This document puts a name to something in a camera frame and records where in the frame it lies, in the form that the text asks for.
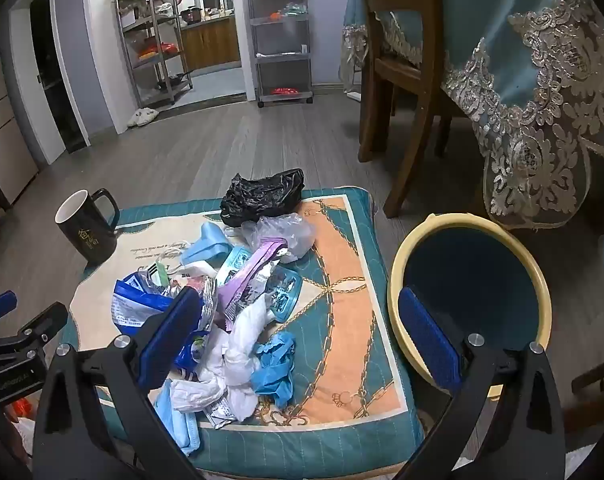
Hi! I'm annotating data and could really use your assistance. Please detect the blue rubber glove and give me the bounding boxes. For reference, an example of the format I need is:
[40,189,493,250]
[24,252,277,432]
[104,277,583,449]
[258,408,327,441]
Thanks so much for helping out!
[251,332,298,409]

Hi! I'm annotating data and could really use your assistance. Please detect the black mug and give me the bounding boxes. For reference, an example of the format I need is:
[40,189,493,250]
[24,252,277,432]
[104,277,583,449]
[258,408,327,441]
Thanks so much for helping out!
[54,188,121,265]

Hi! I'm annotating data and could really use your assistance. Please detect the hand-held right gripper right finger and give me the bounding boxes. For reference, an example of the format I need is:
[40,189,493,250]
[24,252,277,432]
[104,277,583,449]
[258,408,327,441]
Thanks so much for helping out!
[392,285,568,480]

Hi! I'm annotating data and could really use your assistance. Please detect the teal orange patterned cushion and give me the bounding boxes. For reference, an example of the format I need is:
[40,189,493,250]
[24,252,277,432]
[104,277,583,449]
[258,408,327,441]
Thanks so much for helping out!
[62,187,426,467]

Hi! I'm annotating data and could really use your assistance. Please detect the blue face mask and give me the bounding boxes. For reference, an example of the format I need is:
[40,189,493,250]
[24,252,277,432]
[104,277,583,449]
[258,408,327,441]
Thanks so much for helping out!
[152,379,204,457]

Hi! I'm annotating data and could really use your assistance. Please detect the white plastic bag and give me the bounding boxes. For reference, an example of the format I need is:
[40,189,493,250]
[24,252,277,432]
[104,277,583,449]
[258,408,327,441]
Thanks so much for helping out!
[171,302,279,422]

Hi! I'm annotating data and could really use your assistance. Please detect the grey rolling trolley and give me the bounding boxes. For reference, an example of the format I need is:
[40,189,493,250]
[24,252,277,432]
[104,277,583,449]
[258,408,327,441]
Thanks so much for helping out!
[246,0,316,109]

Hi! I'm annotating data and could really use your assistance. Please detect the orange bags on rack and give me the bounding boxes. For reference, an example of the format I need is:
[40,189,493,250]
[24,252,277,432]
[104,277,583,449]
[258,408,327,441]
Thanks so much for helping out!
[138,41,181,59]

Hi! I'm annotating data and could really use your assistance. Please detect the yellow-rimmed blue bin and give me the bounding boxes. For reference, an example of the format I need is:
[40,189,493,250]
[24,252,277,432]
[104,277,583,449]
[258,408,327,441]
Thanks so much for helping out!
[389,212,553,402]

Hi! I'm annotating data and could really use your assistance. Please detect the light blue plastic piece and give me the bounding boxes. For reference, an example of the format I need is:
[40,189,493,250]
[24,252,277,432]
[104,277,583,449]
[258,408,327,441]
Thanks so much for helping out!
[181,222,233,267]

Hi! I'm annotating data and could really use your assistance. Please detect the blue blister pack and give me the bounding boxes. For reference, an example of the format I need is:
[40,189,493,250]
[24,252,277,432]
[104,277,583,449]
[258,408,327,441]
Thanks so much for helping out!
[216,246,304,324]

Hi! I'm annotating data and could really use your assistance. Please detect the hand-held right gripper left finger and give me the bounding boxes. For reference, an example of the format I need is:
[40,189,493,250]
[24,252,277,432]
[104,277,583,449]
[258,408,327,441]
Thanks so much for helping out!
[32,285,208,480]

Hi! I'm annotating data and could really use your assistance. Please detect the beige refrigerator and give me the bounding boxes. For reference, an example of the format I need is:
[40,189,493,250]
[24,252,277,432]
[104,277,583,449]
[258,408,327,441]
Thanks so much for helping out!
[0,45,41,211]

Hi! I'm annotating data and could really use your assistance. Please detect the white bag on floor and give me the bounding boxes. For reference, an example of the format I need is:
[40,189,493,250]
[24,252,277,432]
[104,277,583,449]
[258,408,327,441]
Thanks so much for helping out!
[9,419,39,466]

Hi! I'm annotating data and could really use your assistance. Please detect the orange packet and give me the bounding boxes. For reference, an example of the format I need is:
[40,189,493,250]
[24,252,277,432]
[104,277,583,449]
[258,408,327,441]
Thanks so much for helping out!
[11,396,39,422]

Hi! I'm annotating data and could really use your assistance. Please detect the teal lace tablecloth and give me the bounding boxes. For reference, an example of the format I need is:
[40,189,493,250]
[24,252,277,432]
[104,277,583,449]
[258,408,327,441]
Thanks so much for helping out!
[338,0,604,232]

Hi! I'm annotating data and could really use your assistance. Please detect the small silver wrapper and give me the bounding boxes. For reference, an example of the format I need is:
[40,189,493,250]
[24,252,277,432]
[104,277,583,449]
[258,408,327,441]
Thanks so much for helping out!
[202,394,239,431]

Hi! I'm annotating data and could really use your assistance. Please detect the wooden chair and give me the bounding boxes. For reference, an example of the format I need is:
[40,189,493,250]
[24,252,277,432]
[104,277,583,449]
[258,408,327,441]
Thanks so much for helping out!
[563,354,604,437]
[352,0,483,219]

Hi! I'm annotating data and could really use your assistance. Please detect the wooden kitchen cabinet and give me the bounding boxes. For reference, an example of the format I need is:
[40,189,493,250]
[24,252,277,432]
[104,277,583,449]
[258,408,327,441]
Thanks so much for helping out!
[179,15,243,74]

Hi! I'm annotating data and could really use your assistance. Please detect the clear plastic bag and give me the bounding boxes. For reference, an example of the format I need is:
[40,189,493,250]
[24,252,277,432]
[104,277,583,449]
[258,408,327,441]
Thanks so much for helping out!
[241,212,317,262]

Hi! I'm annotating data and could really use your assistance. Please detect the metal shelf rack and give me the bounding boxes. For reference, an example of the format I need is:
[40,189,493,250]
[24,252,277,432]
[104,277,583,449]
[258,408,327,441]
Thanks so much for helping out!
[114,0,194,107]

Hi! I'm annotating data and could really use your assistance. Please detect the black plastic bag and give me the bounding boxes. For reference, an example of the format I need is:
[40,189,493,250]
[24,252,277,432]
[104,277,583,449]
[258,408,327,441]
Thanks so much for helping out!
[220,168,306,227]

